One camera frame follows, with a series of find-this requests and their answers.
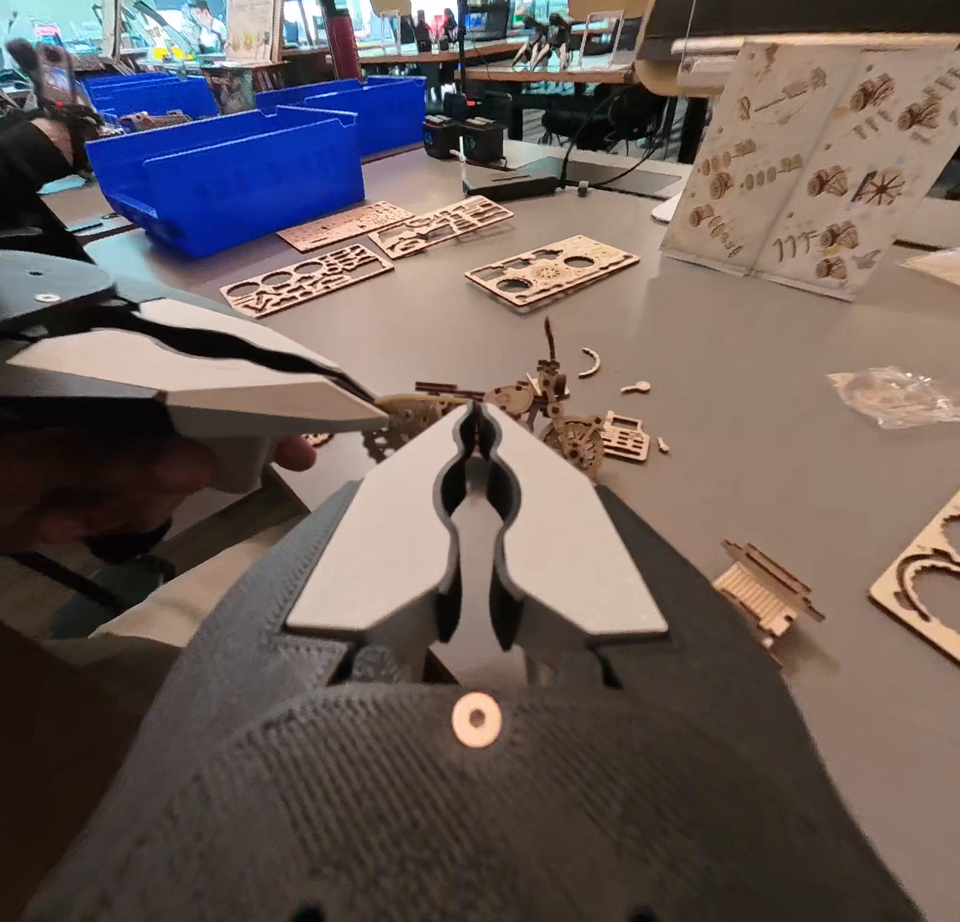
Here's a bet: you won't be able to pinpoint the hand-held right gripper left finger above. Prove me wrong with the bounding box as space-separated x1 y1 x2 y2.
285 403 475 679

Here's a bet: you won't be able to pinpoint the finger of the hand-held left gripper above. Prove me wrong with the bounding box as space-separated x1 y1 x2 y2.
6 331 391 439
137 299 378 405

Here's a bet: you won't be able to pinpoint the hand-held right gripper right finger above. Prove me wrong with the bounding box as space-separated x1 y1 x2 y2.
483 403 670 684

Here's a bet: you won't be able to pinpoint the grey desk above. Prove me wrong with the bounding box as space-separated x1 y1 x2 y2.
37 138 960 922

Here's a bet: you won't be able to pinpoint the person's left hand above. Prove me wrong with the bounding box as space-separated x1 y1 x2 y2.
0 434 319 559

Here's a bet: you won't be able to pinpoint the small slotted wooden plate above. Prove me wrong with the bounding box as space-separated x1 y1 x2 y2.
600 410 651 464

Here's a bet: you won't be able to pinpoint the pale wooden part sheet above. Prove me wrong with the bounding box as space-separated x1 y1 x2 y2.
276 201 415 254

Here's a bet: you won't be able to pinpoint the wooden part sheet round holes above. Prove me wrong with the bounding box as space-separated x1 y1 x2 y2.
219 247 396 318

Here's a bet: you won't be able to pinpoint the blue plastic bin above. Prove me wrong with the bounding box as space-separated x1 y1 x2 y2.
81 73 220 122
84 104 367 260
255 76 429 162

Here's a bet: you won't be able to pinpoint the wooden motorcycle model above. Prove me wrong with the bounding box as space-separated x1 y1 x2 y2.
360 316 609 482

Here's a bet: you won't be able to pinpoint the wooden part sheet small cutouts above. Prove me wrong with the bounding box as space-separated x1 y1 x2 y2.
368 196 516 261

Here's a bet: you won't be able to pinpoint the person's beige trousers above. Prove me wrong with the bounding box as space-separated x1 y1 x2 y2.
0 502 309 683

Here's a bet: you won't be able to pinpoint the black charging dock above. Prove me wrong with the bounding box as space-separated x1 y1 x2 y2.
421 113 513 167

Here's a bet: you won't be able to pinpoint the wooden part sheet gear cutouts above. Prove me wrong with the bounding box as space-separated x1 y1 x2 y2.
464 234 642 310

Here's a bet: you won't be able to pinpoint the black power brick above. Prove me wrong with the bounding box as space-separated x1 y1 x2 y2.
460 172 562 201

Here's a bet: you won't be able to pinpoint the wooden part sheet large rings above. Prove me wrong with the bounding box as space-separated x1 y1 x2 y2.
868 490 960 665

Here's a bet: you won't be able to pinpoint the crumpled clear plastic bag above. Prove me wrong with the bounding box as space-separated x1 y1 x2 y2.
826 365 960 431

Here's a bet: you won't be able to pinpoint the person's brown sweater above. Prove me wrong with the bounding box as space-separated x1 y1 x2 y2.
0 622 166 922

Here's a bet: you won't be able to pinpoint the instruction booklet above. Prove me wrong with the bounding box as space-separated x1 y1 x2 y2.
658 35 960 302

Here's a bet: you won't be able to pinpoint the small wooden ribbed frame assembly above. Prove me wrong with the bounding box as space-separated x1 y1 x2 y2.
712 541 826 651

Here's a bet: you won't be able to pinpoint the dark red post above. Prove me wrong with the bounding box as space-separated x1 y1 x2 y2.
324 8 363 83

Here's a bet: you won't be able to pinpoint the black cable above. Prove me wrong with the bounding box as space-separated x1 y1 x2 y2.
558 89 680 191

